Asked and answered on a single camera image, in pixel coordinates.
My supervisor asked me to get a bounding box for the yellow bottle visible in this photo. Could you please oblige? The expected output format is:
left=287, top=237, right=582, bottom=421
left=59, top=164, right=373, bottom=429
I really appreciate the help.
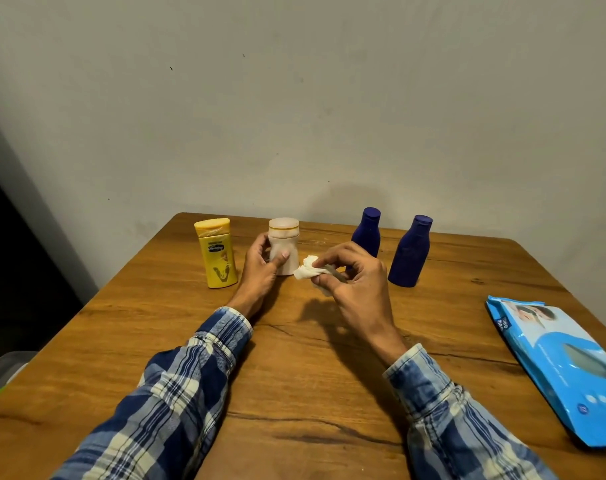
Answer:
left=194, top=217, right=240, bottom=289

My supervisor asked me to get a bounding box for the white bottle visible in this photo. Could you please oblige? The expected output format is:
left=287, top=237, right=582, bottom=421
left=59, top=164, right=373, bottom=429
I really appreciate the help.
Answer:
left=268, top=217, right=301, bottom=277

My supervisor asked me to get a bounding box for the dark blue bottle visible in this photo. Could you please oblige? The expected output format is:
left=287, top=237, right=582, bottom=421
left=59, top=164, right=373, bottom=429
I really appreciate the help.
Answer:
left=346, top=207, right=382, bottom=275
left=387, top=214, right=434, bottom=289

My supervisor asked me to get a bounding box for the person's right hand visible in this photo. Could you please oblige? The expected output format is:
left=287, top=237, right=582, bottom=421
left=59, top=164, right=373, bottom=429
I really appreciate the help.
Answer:
left=310, top=241, right=409, bottom=367

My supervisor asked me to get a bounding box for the person's left forearm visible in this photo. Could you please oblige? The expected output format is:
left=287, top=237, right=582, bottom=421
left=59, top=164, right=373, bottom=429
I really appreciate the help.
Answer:
left=50, top=307, right=254, bottom=480

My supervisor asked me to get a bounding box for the grey plastic box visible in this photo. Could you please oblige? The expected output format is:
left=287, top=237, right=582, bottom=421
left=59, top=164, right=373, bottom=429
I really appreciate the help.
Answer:
left=0, top=350, right=36, bottom=407

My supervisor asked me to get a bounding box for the blue wet wipes pack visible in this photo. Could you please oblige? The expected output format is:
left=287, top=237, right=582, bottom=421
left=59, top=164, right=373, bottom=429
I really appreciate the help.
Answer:
left=485, top=295, right=606, bottom=449

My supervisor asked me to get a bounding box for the white wet wipe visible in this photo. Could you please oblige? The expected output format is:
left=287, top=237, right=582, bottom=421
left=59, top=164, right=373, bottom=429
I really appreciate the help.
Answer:
left=292, top=254, right=346, bottom=297

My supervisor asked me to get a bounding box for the person's right forearm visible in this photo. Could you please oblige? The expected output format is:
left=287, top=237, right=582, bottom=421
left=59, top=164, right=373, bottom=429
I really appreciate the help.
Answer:
left=383, top=343, right=559, bottom=480

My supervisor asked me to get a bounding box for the wooden table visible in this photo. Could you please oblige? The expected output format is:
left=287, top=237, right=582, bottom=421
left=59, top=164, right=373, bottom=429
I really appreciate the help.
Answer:
left=0, top=212, right=606, bottom=480

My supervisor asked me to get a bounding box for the person's left hand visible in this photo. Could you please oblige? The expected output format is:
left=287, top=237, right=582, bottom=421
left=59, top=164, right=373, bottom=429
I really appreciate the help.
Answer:
left=226, top=232, right=292, bottom=321

